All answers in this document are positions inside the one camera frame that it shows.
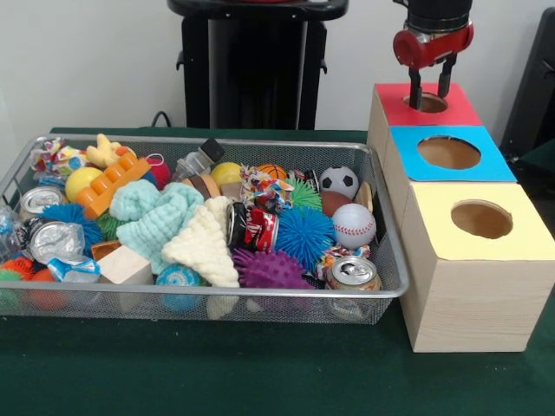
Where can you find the small soccer ball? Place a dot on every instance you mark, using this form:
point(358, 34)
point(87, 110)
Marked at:
point(340, 182)

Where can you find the orange toy building brick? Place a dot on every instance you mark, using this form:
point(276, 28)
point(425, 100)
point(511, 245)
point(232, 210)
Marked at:
point(108, 184)

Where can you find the wooden box with three holes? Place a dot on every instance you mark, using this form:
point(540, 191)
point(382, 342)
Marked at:
point(472, 294)

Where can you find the mint knit cloth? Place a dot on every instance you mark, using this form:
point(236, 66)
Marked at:
point(152, 216)

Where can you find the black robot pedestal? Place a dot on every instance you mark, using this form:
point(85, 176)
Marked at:
point(256, 65)

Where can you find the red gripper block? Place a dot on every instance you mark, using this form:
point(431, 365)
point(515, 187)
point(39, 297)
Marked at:
point(427, 52)

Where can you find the blue spiky ball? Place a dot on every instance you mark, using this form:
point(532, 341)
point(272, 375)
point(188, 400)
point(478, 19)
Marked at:
point(303, 234)

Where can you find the cream knit cloth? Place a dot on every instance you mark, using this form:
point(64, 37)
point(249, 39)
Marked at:
point(204, 247)

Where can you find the silver mesh bin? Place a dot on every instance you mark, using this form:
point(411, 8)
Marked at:
point(282, 312)

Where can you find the white baseball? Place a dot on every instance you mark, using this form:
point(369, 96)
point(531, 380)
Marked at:
point(353, 225)

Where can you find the yellow plush toy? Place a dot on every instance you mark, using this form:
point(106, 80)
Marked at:
point(104, 151)

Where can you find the black stand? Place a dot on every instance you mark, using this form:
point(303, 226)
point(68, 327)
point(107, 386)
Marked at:
point(533, 86)

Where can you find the silver drink can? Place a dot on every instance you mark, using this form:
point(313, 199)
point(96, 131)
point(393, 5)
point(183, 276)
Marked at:
point(353, 271)

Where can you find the purple spiky ball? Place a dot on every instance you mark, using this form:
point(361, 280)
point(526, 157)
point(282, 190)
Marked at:
point(269, 268)

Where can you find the yellow ball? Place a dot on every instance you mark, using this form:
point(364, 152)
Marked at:
point(80, 182)

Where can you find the small dark green tablecloth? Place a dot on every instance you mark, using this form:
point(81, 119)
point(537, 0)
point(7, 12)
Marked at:
point(542, 158)

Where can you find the large dark green tablecloth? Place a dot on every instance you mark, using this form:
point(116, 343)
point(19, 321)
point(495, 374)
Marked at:
point(260, 372)

